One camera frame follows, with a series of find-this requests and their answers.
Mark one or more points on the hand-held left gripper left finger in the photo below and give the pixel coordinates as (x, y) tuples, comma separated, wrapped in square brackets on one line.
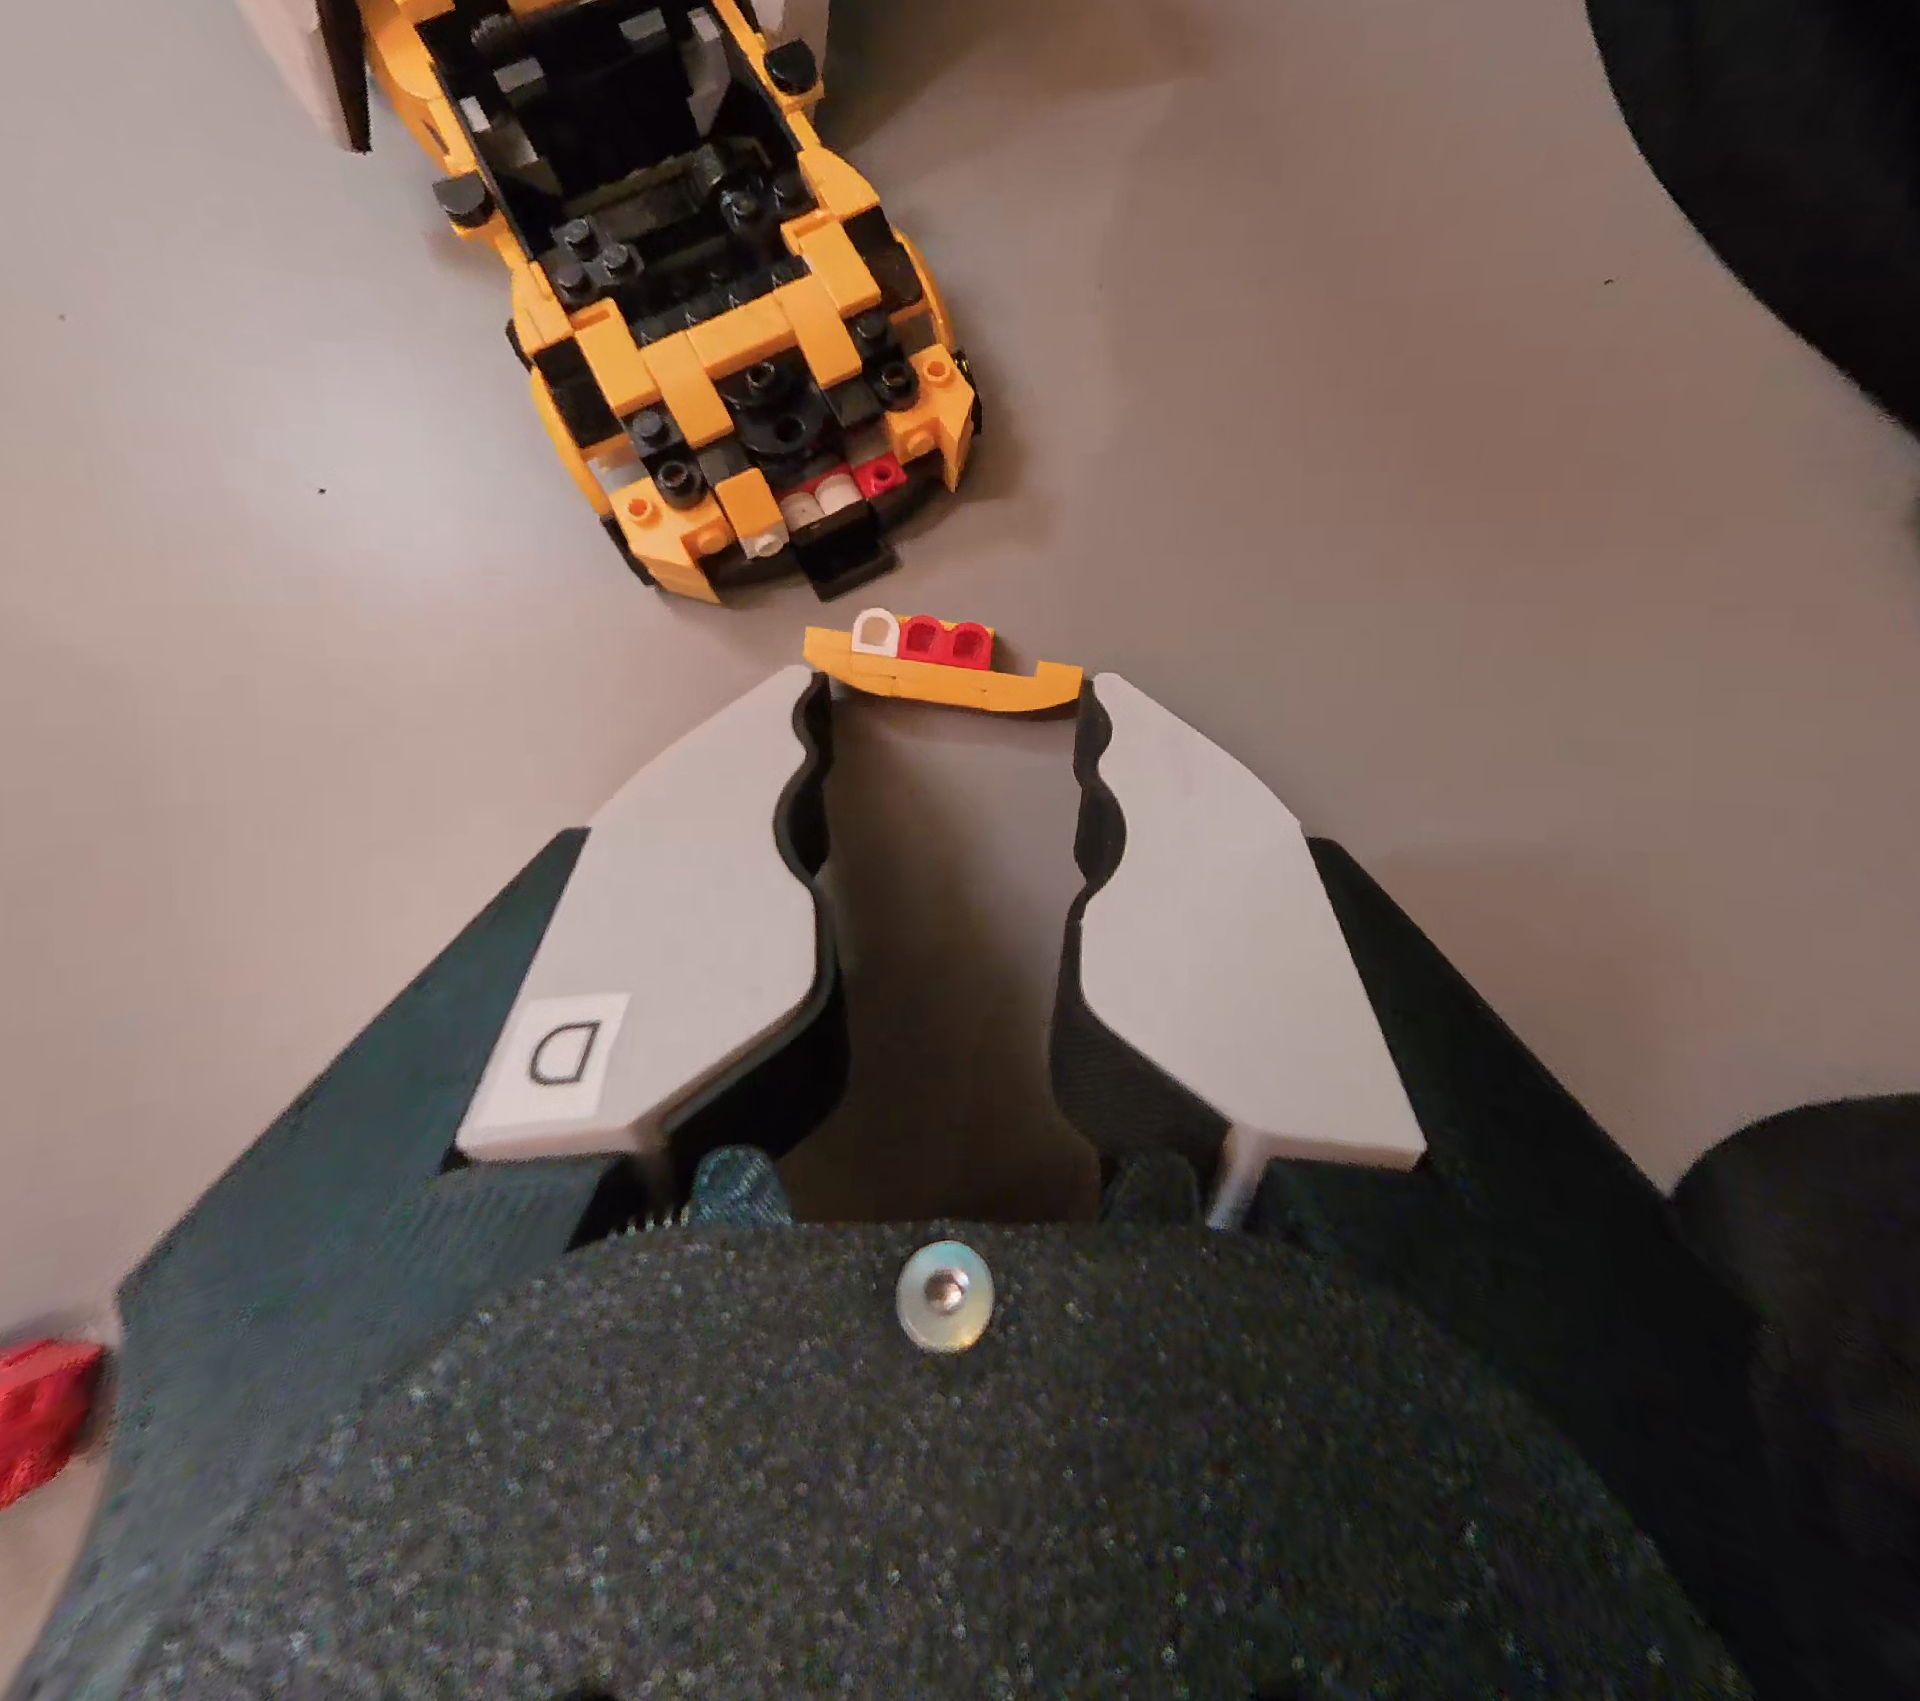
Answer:
[(674, 908)]

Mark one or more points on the yellow lego bumper assembly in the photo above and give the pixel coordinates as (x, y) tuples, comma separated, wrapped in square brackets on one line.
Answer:
[(930, 681)]

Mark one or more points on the red lego minifigure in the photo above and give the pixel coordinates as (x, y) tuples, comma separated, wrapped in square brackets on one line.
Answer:
[(38, 1415)]

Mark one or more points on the yellow lego car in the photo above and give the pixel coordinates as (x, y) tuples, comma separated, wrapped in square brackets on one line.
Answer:
[(705, 367)]

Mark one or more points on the person's dark clothing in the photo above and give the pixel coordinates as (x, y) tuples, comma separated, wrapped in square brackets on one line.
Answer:
[(1770, 81)]

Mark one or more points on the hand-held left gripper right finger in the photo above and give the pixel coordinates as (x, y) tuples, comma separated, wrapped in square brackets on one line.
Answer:
[(1214, 951)]

